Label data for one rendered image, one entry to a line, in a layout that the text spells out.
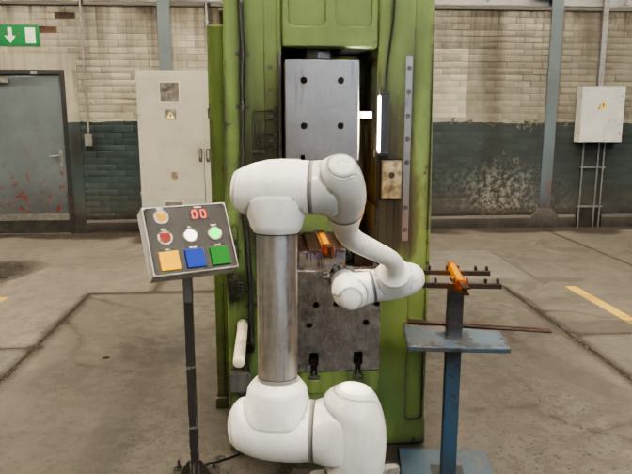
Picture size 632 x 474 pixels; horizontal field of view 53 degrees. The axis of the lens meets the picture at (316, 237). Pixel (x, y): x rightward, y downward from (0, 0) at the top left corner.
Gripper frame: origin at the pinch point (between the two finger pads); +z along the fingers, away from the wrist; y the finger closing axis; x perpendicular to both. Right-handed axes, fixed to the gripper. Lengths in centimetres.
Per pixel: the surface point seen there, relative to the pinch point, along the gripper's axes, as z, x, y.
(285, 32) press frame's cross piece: 49, 89, -17
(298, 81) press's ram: 35, 68, -12
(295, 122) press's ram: 35, 52, -13
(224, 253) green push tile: 19.6, 1.6, -42.5
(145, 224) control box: 15, 14, -71
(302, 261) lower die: 35.0, -5.9, -10.9
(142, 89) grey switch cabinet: 570, 86, -175
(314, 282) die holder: 29.0, -13.4, -6.2
